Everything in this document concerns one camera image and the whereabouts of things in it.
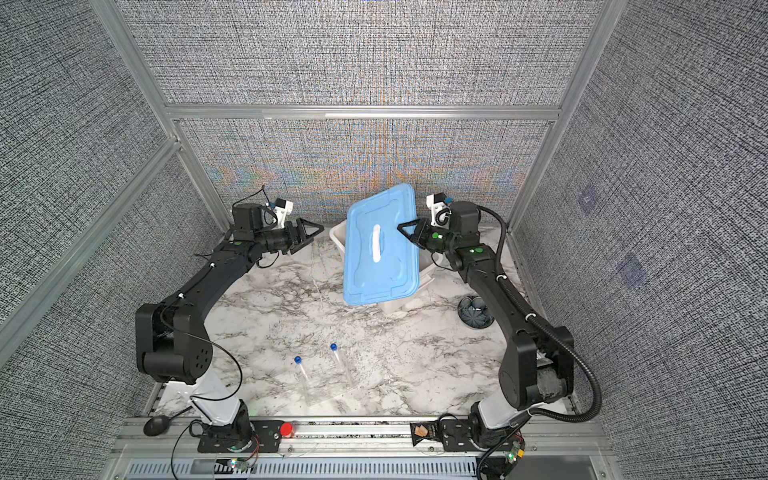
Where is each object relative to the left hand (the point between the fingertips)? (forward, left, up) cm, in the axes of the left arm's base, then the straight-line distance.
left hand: (318, 233), depth 84 cm
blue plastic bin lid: (-10, -17, -1) cm, 20 cm away
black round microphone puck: (-41, +40, -24) cm, 63 cm away
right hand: (-4, -23, +5) cm, 23 cm away
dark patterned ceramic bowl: (-15, -46, -23) cm, 54 cm away
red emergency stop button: (-44, +8, -24) cm, 50 cm away
